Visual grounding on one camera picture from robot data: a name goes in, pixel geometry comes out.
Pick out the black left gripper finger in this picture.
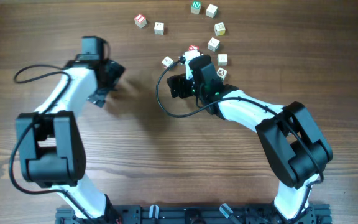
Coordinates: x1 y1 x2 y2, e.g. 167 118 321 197
106 60 126 90
87 90 109 108

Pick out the red I letter block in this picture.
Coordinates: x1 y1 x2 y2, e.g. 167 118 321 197
134 14 147 28

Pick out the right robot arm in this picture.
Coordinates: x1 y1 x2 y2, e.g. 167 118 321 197
119 51 333 224

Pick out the white block behind finger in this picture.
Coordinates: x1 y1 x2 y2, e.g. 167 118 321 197
207 37 220 52

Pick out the red O letter block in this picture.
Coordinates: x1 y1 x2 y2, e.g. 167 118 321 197
162 56 174 69

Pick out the plain beige wooden block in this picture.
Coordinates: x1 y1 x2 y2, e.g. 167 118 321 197
218 54 228 66

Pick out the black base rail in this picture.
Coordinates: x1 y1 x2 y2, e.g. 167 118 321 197
55 203 333 224

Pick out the plain white wooden block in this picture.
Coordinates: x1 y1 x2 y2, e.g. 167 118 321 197
206 4 218 18

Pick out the green N letter block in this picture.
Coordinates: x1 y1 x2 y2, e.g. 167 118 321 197
191 1 202 14

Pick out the white number 2 block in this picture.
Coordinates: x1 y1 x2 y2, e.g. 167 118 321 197
154 22 165 35

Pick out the green brown circle block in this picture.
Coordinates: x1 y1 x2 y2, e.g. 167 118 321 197
217 67 227 81

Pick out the red A letter block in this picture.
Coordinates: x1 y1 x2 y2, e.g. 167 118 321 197
188 45 199 51

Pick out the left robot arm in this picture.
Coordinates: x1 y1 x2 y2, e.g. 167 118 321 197
9 36 125 223

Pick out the yellow edged wooden block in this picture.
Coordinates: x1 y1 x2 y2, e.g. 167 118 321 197
214 22 226 36

